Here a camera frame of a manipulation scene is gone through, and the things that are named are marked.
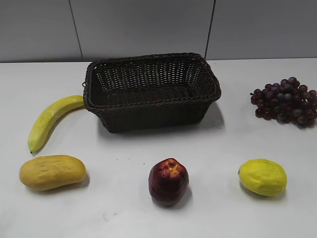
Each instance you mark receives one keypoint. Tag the dark red grape bunch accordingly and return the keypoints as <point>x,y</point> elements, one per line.
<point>288,101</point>

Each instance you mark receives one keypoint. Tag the black woven basket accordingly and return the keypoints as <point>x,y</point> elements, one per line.
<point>152,91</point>

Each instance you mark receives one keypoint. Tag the red apple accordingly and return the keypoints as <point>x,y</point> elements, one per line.
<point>168,181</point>

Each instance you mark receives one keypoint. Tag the yellow lemon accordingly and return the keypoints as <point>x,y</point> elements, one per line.
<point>263,177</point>

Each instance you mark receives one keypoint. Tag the yellow banana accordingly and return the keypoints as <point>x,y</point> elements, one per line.
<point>48,118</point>

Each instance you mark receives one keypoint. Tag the orange yellow mango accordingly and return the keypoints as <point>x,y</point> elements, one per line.
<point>50,172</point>

